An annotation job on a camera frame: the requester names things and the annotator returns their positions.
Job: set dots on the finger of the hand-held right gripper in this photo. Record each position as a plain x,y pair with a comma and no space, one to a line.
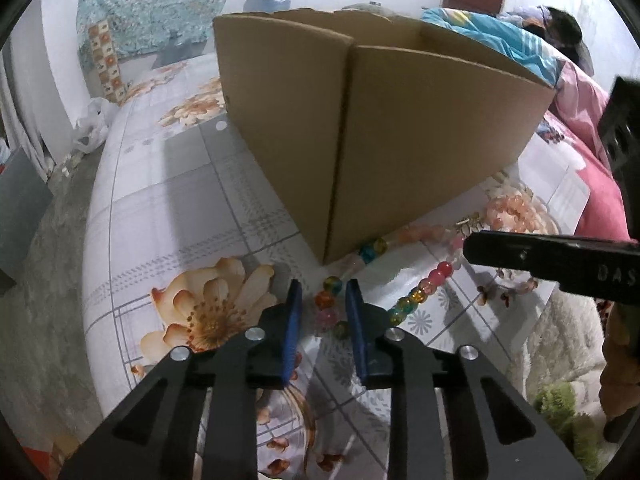
550,257

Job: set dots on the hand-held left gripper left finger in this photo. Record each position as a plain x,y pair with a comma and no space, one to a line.
292,330

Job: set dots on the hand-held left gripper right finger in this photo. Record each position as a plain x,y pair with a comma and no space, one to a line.
356,330

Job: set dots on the brown cardboard box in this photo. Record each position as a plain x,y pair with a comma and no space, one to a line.
400,135

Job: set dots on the person's right hand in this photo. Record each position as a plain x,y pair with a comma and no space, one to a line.
620,360

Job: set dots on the red bed sheet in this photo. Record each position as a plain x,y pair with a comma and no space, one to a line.
602,205

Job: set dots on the pink blanket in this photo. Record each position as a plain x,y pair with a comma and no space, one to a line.
585,105

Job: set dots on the small gold earring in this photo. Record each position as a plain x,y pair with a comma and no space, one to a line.
470,222

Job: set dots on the green fluffy rug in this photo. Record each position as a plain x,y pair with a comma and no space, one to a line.
565,410

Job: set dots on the blue blanket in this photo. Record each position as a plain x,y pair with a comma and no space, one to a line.
500,35

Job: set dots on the red packet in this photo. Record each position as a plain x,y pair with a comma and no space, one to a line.
40,452

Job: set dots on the white plastic bag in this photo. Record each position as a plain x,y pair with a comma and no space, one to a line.
92,125

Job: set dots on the grey box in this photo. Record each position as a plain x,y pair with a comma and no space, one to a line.
20,210

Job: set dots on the white curtain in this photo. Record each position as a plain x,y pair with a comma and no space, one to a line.
25,125

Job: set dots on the teal floral hanging cloth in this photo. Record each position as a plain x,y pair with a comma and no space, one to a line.
150,10

